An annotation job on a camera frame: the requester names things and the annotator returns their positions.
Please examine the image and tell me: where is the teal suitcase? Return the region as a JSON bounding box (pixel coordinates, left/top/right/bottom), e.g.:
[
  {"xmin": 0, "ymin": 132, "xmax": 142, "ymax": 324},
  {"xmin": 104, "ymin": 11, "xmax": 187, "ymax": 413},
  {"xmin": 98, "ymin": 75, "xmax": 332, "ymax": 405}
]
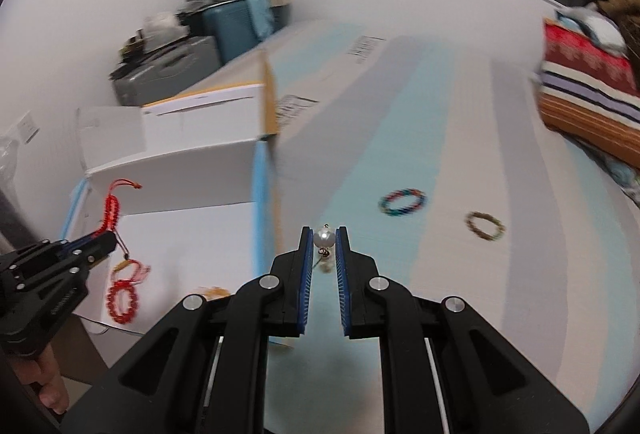
[{"xmin": 200, "ymin": 0, "xmax": 276, "ymax": 65}]

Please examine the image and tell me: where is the red bead bracelet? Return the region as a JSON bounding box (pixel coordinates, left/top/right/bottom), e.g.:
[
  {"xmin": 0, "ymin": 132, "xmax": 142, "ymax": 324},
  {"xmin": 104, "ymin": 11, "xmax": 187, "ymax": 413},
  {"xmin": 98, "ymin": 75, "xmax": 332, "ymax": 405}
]
[{"xmin": 105, "ymin": 279, "xmax": 143, "ymax": 327}]

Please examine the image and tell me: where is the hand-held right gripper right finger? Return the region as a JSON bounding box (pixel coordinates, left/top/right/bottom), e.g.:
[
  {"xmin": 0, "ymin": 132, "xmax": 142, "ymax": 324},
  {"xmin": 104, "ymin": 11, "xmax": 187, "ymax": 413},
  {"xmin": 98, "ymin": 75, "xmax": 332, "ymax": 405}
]
[{"xmin": 336, "ymin": 227, "xmax": 591, "ymax": 434}]

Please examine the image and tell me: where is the brown patterned blanket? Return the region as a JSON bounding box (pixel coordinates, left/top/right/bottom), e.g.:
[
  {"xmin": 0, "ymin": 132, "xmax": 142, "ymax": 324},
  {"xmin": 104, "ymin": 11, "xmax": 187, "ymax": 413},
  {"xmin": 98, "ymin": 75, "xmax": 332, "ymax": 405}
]
[{"xmin": 597, "ymin": 0, "xmax": 640, "ymax": 45}]

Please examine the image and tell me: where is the white wall socket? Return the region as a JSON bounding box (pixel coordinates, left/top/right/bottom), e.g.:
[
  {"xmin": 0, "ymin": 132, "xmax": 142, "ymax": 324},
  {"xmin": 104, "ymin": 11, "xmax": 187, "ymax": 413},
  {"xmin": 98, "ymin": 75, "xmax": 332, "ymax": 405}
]
[{"xmin": 15, "ymin": 111, "xmax": 41, "ymax": 142}]

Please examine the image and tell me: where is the multicolour bead bracelet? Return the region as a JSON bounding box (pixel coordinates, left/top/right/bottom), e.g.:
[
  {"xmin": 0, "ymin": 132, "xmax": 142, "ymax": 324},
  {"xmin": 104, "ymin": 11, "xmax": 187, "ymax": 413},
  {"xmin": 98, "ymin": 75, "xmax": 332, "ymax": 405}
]
[{"xmin": 378, "ymin": 187, "xmax": 428, "ymax": 217}]

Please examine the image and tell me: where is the blue and yellow cardboard box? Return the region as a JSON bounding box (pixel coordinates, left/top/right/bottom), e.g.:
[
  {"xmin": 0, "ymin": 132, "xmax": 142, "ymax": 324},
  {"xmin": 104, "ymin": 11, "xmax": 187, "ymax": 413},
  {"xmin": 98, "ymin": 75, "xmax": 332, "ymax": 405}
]
[{"xmin": 60, "ymin": 49, "xmax": 281, "ymax": 350}]

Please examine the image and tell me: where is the light blue folded cloth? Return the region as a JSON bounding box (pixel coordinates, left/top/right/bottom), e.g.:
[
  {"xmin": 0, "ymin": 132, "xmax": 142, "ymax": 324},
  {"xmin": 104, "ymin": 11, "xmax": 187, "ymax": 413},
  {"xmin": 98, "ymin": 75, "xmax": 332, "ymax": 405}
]
[{"xmin": 555, "ymin": 7, "xmax": 628, "ymax": 50}]

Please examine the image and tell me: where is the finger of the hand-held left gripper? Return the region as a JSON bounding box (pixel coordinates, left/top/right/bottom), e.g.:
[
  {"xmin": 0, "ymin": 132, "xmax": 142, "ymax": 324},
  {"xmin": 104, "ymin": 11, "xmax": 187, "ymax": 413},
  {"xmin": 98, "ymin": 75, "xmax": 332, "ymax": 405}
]
[
  {"xmin": 0, "ymin": 234, "xmax": 103, "ymax": 277},
  {"xmin": 47, "ymin": 231, "xmax": 119, "ymax": 315}
]

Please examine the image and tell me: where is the floral light blue pillow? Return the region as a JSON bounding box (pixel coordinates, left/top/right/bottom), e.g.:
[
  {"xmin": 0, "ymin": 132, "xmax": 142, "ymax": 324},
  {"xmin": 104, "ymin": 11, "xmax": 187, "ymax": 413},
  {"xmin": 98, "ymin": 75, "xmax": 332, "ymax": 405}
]
[{"xmin": 565, "ymin": 129, "xmax": 640, "ymax": 210}]

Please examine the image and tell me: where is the brown and green bead bracelet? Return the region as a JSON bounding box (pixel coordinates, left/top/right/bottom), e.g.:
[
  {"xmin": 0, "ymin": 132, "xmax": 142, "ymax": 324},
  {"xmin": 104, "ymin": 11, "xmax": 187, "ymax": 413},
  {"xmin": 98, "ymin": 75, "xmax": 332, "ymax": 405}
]
[{"xmin": 465, "ymin": 211, "xmax": 506, "ymax": 242}]

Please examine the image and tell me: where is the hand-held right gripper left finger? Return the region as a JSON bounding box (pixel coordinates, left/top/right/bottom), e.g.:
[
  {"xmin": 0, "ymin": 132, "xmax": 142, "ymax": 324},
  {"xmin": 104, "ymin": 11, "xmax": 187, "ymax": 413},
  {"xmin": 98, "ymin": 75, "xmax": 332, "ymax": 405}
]
[{"xmin": 65, "ymin": 227, "xmax": 313, "ymax": 434}]

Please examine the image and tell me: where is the striped red and brown pillow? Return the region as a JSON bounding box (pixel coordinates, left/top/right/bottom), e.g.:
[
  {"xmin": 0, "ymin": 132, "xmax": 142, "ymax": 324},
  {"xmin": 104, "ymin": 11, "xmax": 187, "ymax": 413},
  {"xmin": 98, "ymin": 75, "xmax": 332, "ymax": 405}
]
[{"xmin": 537, "ymin": 17, "xmax": 640, "ymax": 165}]

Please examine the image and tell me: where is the white plastic bag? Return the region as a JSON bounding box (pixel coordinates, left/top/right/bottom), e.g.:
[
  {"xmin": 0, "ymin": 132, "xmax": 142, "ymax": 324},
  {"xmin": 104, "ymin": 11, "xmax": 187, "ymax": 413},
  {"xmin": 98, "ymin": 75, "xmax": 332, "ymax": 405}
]
[{"xmin": 144, "ymin": 12, "xmax": 181, "ymax": 38}]

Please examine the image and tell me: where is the grey suitcase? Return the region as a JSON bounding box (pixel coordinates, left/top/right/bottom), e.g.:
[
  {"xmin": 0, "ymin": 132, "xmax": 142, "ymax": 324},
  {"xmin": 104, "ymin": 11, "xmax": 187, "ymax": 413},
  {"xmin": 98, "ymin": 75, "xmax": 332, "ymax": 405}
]
[{"xmin": 110, "ymin": 34, "xmax": 223, "ymax": 108}]

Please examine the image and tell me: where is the white pearl bracelet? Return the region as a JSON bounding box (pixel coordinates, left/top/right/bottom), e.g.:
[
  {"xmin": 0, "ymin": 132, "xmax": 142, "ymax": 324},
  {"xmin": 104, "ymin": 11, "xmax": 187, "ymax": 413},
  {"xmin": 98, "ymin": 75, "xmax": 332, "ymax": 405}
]
[{"xmin": 312, "ymin": 221, "xmax": 337, "ymax": 275}]

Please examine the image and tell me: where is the person's left hand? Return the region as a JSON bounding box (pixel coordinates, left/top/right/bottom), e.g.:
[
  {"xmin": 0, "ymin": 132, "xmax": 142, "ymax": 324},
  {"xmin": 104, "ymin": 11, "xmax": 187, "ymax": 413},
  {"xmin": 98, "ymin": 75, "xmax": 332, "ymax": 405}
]
[{"xmin": 10, "ymin": 343, "xmax": 69, "ymax": 416}]

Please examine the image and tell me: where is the striped blue grey bed sheet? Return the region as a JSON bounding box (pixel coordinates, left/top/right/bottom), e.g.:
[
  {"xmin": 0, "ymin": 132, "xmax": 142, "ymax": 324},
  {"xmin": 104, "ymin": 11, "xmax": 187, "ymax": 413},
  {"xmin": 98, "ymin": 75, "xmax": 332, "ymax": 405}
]
[{"xmin": 260, "ymin": 19, "xmax": 640, "ymax": 434}]

